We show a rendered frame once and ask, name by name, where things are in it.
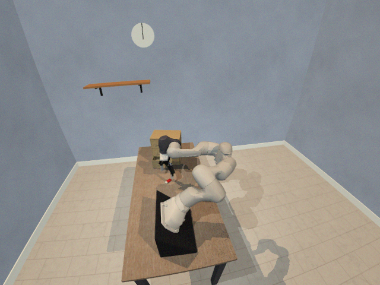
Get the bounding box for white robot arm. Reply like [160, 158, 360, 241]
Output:
[159, 135, 236, 233]

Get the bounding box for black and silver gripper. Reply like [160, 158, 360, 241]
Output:
[159, 157, 175, 179]

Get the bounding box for small wooden chest of drawers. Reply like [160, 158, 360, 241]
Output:
[150, 130, 182, 149]

